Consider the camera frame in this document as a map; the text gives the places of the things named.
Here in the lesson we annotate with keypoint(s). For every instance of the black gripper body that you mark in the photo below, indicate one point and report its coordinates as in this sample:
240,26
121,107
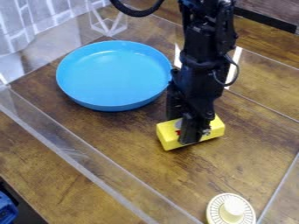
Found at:
201,80

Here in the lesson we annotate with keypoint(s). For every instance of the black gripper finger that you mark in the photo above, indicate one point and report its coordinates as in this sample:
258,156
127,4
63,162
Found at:
174,103
196,126

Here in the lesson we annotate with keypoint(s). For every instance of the yellow butter brick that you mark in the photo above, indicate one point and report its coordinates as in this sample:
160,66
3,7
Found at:
169,131

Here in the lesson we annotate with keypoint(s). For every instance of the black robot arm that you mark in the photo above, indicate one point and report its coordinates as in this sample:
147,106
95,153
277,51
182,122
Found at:
210,36

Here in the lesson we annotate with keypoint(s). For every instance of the blue round tray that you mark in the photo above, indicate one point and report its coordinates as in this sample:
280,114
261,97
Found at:
114,75

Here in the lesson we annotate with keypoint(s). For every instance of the clear acrylic barrier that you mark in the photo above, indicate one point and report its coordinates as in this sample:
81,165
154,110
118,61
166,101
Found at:
127,189

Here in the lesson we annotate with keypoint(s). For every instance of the cream round lid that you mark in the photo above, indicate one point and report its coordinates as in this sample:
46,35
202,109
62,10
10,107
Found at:
230,209

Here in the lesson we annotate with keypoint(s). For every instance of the blue object at corner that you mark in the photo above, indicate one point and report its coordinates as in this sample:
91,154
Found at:
9,210

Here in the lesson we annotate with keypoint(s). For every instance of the clear acrylic corner bracket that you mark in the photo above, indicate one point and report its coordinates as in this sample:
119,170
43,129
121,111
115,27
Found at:
106,19

